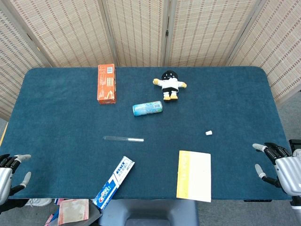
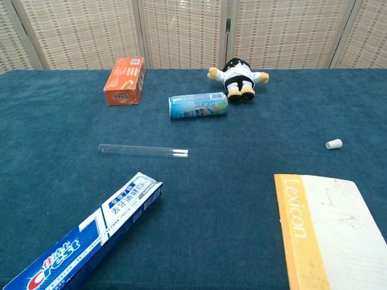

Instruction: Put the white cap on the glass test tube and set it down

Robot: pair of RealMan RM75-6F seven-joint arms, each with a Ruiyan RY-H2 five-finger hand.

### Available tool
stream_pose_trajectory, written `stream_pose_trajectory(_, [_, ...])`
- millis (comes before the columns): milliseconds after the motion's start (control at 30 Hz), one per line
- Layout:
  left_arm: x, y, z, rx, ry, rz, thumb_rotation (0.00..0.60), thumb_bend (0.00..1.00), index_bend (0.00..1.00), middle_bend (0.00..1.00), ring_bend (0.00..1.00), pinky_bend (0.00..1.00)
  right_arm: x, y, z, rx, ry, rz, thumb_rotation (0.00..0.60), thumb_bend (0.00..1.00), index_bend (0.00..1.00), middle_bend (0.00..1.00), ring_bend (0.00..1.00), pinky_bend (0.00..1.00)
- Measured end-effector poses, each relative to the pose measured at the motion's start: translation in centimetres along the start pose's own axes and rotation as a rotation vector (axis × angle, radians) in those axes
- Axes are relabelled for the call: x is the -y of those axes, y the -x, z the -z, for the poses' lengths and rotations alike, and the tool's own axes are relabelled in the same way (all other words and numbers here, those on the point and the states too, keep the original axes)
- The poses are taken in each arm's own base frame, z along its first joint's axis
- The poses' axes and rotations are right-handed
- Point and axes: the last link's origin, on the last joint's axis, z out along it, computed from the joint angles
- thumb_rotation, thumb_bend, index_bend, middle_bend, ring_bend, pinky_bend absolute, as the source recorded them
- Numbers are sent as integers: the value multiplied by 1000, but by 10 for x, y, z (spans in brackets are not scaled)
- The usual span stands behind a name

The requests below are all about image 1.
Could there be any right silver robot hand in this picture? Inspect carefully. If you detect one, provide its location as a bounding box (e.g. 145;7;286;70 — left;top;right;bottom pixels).
252;142;301;196

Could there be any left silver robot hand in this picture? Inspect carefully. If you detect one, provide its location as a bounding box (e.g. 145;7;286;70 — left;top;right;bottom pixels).
0;154;32;205

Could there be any clear glass test tube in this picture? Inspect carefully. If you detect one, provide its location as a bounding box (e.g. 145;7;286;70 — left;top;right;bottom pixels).
103;136;145;143

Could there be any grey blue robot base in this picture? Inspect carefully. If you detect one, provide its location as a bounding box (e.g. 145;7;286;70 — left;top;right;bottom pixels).
98;199;199;226

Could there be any black device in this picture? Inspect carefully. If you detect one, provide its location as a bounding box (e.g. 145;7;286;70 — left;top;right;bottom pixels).
288;139;301;157

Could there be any white sneaker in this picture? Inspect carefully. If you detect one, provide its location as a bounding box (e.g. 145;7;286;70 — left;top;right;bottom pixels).
24;198;52;207

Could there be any orange pink packet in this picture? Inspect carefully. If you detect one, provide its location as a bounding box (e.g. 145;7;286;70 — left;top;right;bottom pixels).
57;199;90;224

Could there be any dark blue table cloth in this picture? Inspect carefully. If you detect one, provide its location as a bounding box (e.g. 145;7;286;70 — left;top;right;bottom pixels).
0;66;293;201

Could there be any yellow and white book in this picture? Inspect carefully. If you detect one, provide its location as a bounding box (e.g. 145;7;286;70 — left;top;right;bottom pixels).
176;150;212;203

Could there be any blue white toothpaste box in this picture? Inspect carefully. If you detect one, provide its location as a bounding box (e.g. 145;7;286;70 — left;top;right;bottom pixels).
93;155;135;210

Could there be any orange cardboard box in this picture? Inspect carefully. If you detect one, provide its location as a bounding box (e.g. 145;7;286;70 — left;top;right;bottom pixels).
97;63;117;105

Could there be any black and white plush doll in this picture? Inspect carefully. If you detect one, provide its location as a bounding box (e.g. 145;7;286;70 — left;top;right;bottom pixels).
152;70;188;102

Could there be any light blue drink can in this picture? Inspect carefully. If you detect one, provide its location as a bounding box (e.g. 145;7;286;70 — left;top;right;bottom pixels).
132;100;164;117

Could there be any woven folding screen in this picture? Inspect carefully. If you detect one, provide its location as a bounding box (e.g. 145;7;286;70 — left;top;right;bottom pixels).
0;0;301;121

